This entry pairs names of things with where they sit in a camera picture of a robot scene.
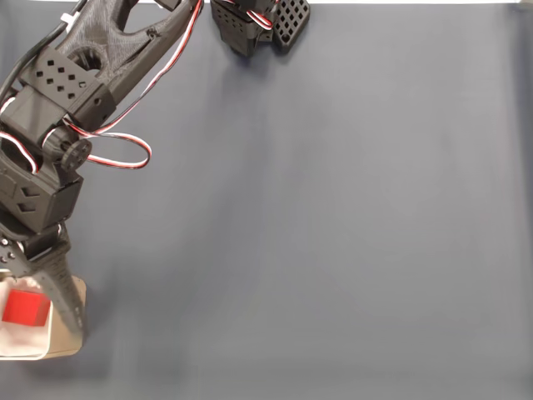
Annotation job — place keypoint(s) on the red cube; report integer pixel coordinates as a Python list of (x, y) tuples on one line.
[(25, 308)]

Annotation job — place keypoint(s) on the beige box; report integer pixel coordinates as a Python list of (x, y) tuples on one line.
[(62, 346)]

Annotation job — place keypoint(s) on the white zip tie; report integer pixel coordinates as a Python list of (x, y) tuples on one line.
[(68, 17)]

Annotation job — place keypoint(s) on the dark blue table mat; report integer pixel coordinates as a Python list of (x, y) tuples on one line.
[(333, 208)]

